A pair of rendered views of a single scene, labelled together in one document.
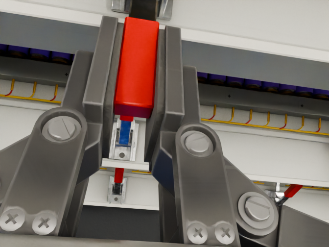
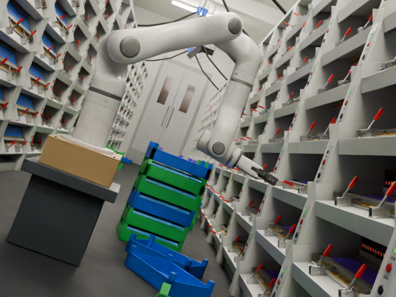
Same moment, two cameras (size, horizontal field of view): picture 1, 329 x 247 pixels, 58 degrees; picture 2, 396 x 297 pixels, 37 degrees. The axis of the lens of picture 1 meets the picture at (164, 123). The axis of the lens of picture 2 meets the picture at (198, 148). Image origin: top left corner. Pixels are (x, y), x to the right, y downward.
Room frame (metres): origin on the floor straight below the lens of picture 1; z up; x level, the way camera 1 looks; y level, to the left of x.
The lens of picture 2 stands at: (0.28, -2.26, 0.46)
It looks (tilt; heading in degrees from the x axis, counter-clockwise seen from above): 1 degrees up; 103
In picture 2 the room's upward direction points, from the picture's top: 21 degrees clockwise
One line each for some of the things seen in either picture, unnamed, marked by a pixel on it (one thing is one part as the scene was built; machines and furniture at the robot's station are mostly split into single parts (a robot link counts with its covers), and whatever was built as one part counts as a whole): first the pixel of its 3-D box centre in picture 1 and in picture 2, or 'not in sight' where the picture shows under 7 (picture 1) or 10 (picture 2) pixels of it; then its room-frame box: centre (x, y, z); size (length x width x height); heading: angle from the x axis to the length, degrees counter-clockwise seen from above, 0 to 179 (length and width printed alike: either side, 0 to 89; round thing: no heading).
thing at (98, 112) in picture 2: not in sight; (95, 120); (-0.55, -0.34, 0.47); 0.19 x 0.19 x 0.18
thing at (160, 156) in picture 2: not in sight; (178, 159); (-0.46, 0.53, 0.44); 0.30 x 0.20 x 0.08; 25
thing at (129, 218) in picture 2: not in sight; (154, 221); (-0.46, 0.53, 0.12); 0.30 x 0.20 x 0.08; 25
